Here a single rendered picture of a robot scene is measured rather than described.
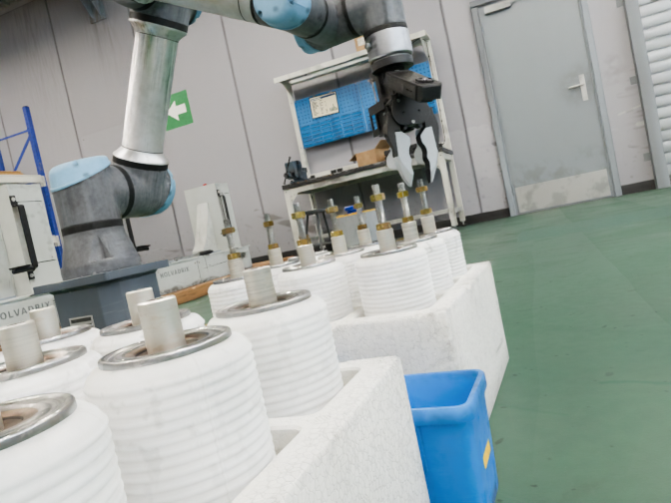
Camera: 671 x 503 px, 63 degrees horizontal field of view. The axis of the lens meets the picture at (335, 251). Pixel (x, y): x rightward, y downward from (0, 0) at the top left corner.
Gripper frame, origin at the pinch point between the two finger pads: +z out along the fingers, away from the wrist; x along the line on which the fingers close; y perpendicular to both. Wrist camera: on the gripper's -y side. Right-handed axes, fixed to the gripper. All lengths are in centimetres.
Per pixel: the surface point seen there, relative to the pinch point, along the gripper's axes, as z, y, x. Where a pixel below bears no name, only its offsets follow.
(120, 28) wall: -281, 633, -21
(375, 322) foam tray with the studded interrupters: 17.2, -20.5, 23.0
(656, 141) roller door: -7, 262, -409
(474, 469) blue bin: 29, -38, 24
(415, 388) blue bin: 24.4, -26.0, 22.4
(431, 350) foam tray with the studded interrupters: 21.3, -24.9, 18.9
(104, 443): 11, -56, 52
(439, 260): 13.1, -12.2, 7.4
